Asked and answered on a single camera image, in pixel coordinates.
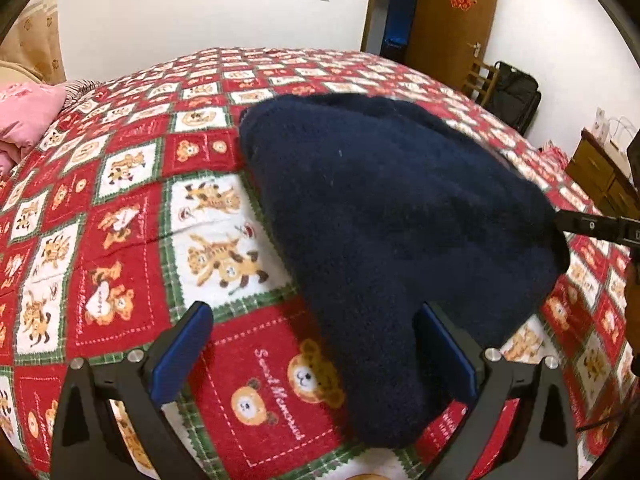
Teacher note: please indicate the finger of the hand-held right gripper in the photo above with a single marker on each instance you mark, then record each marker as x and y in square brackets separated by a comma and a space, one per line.
[595, 225]

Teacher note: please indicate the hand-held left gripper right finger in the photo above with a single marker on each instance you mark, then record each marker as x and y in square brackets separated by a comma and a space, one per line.
[445, 355]

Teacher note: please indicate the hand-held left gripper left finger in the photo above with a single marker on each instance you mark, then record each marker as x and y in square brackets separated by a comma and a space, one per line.
[182, 355]

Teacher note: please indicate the navy blue fleece garment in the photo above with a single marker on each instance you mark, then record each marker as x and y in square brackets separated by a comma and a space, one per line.
[390, 220]

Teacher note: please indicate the person's right hand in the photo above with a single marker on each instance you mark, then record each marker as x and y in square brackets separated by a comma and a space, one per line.
[633, 310]

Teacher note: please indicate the brown wooden cabinet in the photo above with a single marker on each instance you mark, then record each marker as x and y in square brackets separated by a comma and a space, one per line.
[597, 175]

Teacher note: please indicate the black bag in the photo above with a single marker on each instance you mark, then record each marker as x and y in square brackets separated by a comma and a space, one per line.
[515, 95]

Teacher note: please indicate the red bear printed blanket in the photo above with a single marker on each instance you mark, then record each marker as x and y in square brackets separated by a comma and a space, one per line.
[125, 200]

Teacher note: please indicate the wooden chair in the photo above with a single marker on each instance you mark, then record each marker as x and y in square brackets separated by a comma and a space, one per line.
[481, 80]

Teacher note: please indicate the brown wooden door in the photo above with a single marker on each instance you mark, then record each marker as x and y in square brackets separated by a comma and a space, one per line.
[457, 15]

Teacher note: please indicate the striped pillow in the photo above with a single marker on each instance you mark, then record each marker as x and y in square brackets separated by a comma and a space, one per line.
[80, 92]

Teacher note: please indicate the pink pillow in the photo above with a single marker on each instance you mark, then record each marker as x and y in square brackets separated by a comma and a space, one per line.
[25, 115]

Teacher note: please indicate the cream wooden headboard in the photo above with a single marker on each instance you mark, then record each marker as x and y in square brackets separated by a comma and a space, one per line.
[12, 72]

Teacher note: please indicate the beige patterned curtain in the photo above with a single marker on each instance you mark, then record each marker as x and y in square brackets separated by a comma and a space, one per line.
[37, 42]

